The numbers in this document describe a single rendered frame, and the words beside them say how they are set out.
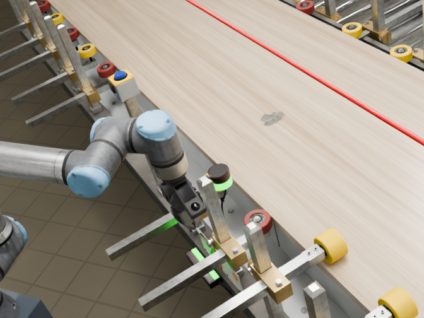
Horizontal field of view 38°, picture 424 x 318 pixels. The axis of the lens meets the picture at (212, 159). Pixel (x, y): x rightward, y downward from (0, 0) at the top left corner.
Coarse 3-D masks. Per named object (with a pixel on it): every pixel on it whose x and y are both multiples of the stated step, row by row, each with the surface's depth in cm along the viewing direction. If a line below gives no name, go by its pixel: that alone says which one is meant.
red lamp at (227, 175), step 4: (216, 164) 172; (224, 164) 171; (228, 168) 169; (208, 172) 170; (228, 172) 169; (224, 176) 167; (228, 176) 169; (216, 180) 168; (220, 180) 168; (224, 180) 168
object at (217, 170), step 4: (220, 164) 171; (212, 168) 170; (216, 168) 170; (220, 168) 170; (224, 168) 169; (212, 172) 169; (216, 172) 169; (220, 172) 168; (224, 172) 168; (212, 176) 168; (216, 176) 168; (220, 176) 167; (216, 192) 171; (224, 192) 175; (224, 196) 175; (224, 216) 180
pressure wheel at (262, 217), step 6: (258, 210) 183; (264, 210) 183; (246, 216) 182; (252, 216) 182; (258, 216) 180; (264, 216) 181; (270, 216) 180; (246, 222) 181; (258, 222) 180; (264, 222) 179; (270, 222) 180; (264, 228) 178; (270, 228) 180; (264, 234) 180
